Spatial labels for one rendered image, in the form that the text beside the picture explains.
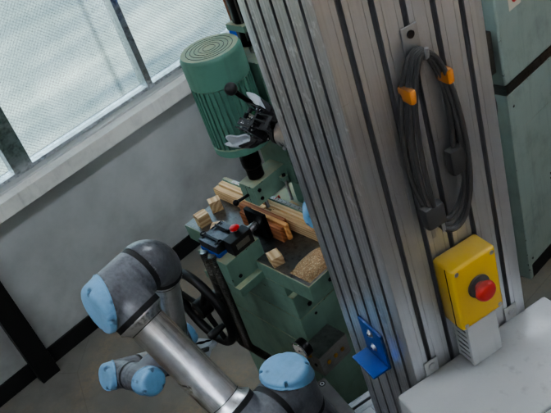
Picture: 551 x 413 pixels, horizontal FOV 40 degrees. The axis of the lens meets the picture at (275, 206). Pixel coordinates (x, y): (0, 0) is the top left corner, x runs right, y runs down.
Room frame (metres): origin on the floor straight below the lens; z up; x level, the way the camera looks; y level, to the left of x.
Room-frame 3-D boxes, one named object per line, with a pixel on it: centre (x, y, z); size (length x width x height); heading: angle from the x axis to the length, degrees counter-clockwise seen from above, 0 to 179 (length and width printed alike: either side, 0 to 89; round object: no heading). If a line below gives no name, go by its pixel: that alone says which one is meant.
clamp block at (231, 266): (1.83, 0.17, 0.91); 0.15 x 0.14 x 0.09; 32
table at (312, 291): (1.87, 0.10, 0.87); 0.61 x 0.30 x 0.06; 32
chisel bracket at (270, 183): (1.96, 0.00, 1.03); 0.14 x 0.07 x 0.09; 122
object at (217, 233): (1.82, 0.17, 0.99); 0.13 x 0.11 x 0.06; 32
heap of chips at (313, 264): (1.67, -0.05, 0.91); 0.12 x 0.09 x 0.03; 122
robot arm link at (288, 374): (1.20, 0.11, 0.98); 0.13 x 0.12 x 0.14; 130
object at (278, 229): (1.91, 0.06, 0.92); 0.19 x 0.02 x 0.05; 32
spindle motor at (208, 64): (1.95, 0.02, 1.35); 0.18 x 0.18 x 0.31
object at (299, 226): (1.91, -0.01, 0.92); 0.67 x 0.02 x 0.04; 32
